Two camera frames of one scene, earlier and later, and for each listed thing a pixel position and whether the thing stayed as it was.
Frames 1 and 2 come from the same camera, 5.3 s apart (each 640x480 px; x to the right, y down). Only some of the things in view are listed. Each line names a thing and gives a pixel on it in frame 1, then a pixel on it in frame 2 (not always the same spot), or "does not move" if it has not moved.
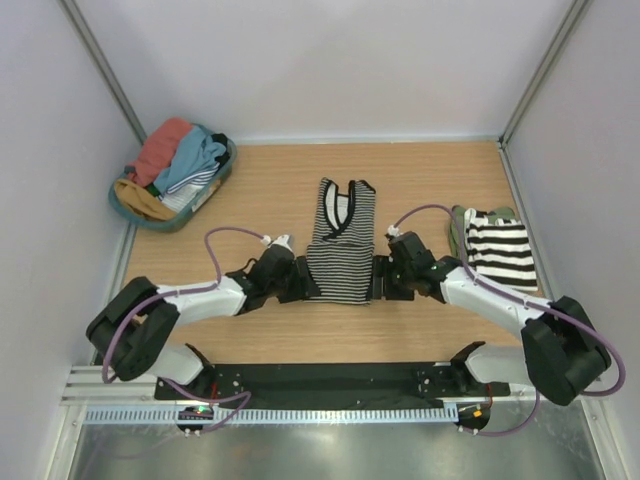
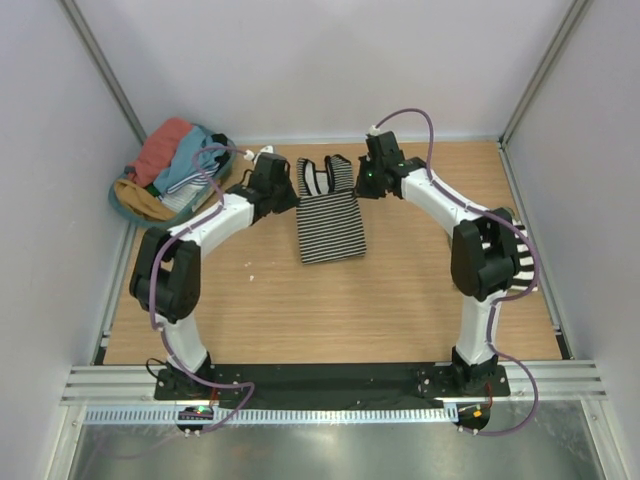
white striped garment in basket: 185,190 does not move
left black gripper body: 294,285 -> 283,194
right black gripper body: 397,284 -> 368,183
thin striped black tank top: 341,250 -> 331,213
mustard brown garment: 143,201 does not move
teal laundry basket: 174,223 does not move
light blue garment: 195,152 does not move
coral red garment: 157,151 does not move
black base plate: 332,383 does not move
